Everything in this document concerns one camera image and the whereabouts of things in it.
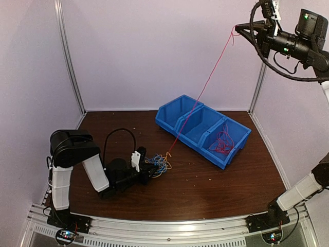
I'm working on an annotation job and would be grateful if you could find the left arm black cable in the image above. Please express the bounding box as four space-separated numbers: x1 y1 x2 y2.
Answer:
101 128 137 170

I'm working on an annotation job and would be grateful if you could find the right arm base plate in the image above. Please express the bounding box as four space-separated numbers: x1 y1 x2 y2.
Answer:
245 213 290 233

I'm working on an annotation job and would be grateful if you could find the right aluminium frame post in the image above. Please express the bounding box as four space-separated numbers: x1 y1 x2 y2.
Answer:
248 0 281 115

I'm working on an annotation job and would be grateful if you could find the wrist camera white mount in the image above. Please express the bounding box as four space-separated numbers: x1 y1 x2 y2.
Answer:
259 1 282 36
131 146 147 172

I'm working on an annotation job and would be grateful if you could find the aluminium frame post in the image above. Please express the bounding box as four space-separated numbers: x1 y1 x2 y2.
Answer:
248 0 281 115
53 0 86 114

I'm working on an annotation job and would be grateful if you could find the blue bin middle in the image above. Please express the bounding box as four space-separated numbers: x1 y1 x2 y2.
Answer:
178 105 227 149

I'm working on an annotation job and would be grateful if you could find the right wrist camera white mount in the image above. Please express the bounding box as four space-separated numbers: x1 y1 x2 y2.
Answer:
259 1 282 36

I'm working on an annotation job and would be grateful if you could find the blue cable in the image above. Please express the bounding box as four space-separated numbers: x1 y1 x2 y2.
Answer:
146 153 173 180

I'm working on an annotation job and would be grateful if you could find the blue bin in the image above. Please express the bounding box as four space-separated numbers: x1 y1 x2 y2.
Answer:
200 118 251 169
178 105 227 149
155 95 196 135

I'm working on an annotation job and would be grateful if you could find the yellow cable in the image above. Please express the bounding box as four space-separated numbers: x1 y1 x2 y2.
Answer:
145 151 172 178

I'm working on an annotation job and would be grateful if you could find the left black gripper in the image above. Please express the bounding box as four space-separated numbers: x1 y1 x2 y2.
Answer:
114 163 159 190

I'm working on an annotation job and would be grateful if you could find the blue bin far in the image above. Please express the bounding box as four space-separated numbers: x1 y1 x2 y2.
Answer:
155 95 196 135

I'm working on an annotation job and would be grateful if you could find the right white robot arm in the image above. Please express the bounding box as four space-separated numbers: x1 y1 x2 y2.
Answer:
235 2 328 227

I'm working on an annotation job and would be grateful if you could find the blue bin near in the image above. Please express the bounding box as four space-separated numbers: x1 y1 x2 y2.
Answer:
200 118 251 169

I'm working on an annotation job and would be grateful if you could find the front aluminium rail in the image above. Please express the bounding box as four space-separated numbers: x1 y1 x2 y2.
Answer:
18 203 320 246

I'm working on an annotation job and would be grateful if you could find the red cable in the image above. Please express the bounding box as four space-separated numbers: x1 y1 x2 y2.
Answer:
208 124 236 156
166 31 241 157

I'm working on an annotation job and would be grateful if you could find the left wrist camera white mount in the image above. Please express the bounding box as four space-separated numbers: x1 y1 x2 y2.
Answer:
131 146 147 172

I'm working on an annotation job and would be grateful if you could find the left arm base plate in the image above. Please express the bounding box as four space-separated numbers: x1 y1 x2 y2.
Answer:
47 214 92 234

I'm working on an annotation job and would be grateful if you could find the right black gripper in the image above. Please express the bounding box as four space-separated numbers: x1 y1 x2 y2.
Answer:
235 19 314 61

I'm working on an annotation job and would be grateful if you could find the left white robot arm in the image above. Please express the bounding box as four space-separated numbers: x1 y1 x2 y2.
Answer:
47 130 159 233

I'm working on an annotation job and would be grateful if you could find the left aluminium frame post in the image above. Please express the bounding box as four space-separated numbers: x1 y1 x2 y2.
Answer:
53 0 86 114

